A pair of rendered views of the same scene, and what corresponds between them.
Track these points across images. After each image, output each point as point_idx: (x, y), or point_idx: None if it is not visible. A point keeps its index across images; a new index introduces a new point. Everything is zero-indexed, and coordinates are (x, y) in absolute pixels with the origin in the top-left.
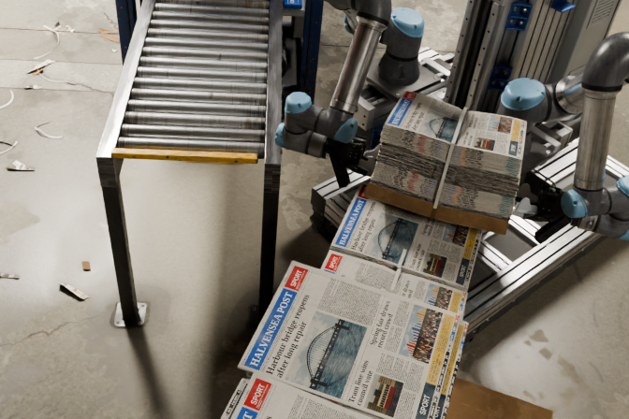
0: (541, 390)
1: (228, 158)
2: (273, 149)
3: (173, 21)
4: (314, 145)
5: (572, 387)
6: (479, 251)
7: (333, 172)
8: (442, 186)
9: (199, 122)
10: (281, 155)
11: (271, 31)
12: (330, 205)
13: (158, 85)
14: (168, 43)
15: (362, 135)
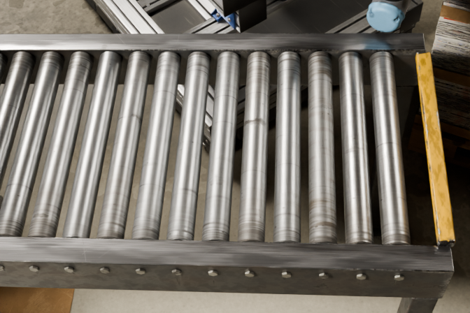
0: None
1: (434, 84)
2: (390, 40)
3: (9, 194)
4: None
5: None
6: None
7: (112, 133)
8: None
9: (331, 134)
10: (67, 197)
11: (66, 46)
12: (243, 108)
13: (228, 202)
14: (89, 197)
15: None
